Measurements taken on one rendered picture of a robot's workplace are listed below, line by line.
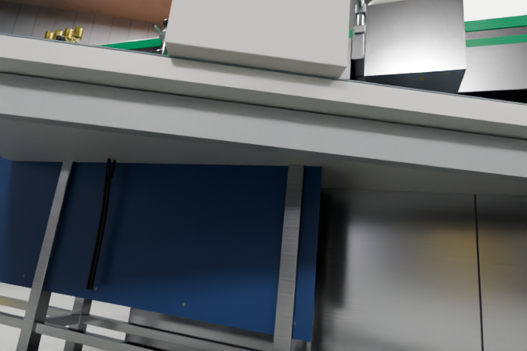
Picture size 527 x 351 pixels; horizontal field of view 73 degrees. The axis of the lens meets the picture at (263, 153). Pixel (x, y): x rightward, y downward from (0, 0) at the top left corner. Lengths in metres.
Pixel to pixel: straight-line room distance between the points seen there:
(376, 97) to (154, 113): 0.31
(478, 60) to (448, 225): 0.44
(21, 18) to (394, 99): 4.62
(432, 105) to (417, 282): 0.66
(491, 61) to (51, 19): 4.38
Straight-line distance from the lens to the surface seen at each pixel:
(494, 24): 1.13
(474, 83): 1.02
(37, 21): 4.83
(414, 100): 0.55
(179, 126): 0.52
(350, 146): 0.54
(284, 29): 0.50
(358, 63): 0.97
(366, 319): 1.13
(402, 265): 1.12
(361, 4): 1.00
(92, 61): 0.54
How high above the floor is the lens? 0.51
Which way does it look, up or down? 15 degrees up
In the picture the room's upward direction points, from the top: 6 degrees clockwise
